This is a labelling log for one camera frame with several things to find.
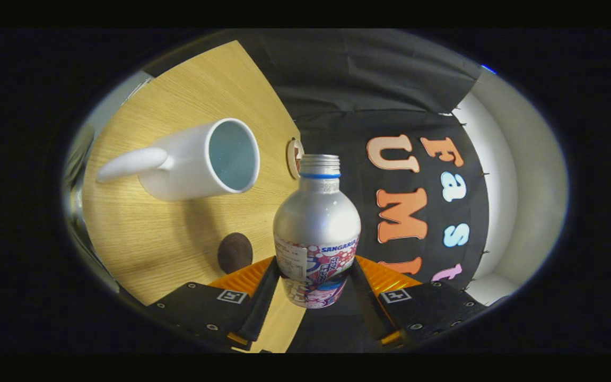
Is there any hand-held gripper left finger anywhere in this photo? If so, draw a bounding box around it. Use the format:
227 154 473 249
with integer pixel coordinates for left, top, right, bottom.
146 256 281 352

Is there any black backdrop cloth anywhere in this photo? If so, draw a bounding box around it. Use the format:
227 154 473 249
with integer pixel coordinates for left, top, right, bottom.
146 29 492 353

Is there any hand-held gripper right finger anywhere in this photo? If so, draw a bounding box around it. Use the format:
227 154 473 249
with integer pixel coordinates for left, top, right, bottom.
349 255 489 348

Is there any dark brown round coaster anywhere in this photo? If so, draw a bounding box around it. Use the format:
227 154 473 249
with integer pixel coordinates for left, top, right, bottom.
217 232 254 274

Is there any white cup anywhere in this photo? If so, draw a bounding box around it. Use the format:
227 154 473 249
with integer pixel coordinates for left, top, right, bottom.
96 118 261 202

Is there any round plate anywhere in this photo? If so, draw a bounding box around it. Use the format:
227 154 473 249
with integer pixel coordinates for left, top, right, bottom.
286 138 305 180

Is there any silver juice bottle patterned label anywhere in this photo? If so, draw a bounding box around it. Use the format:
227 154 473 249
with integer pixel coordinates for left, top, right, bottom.
273 154 362 309

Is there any wooden table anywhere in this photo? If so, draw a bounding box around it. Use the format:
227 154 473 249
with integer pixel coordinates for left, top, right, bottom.
80 41 306 353

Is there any grey metal frame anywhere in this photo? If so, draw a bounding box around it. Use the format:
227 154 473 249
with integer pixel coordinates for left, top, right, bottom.
64 123 97 250

